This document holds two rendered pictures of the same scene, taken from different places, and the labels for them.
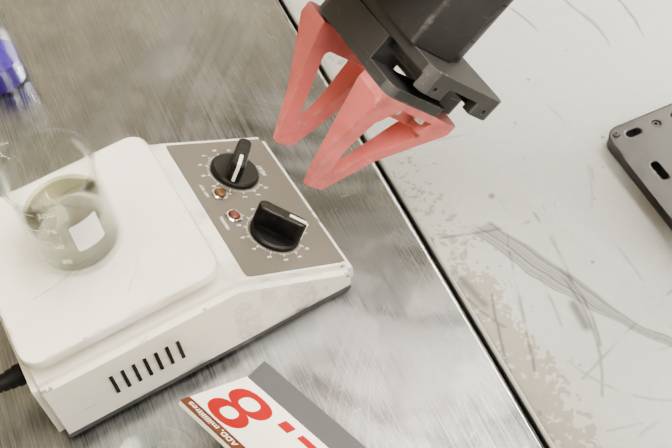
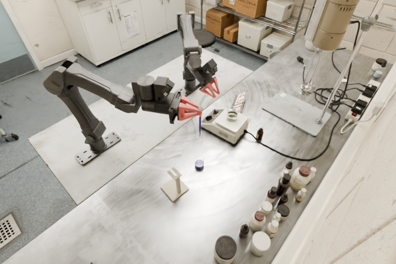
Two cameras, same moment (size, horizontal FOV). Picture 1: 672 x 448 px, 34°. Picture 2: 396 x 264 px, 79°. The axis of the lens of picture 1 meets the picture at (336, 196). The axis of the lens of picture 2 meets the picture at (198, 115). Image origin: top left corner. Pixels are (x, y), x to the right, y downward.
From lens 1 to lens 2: 120 cm
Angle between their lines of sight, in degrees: 70
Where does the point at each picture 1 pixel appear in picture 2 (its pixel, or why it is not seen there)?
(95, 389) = not seen: hidden behind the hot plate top
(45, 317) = (242, 118)
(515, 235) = (199, 102)
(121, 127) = (201, 145)
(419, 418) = (225, 104)
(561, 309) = (207, 97)
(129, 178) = (220, 118)
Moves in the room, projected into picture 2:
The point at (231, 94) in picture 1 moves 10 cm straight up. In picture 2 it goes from (190, 134) to (189, 120)
